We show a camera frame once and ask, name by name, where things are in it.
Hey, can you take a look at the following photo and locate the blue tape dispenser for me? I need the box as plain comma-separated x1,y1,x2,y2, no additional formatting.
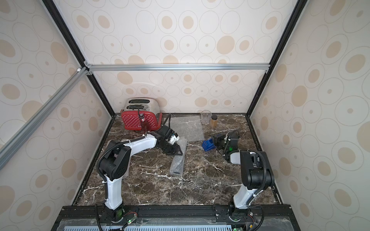
202,138,216,152

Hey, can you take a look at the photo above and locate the purple drink bottle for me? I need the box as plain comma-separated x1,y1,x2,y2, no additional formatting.
170,156,185,176

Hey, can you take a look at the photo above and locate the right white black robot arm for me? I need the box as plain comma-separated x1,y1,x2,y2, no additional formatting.
211,130,275,215

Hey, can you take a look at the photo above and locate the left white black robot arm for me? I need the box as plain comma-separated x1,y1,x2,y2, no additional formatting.
96,114,184,222

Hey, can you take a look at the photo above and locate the brown spice jar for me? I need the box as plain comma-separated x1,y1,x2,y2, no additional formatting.
210,115,218,128

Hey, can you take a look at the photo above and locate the red drink bottle back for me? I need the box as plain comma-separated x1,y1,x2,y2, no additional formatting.
138,113,150,133

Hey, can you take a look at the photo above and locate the clear drinking glass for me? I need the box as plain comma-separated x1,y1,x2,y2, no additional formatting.
200,110,212,125

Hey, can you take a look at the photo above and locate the red perforated plastic basket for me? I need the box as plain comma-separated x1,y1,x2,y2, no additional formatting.
121,110,162,131

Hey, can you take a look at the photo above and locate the silver toaster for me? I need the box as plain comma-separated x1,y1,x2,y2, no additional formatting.
121,98,161,115

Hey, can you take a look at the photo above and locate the horizontal aluminium bar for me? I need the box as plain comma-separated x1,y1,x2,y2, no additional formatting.
80,63,270,73

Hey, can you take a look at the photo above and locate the left diagonal aluminium bar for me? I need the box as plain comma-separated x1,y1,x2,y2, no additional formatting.
1,67,88,168

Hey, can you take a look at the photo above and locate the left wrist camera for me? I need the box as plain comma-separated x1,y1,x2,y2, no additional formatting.
168,133,180,144

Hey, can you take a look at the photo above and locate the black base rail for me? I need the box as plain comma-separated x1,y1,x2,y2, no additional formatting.
52,204,300,231

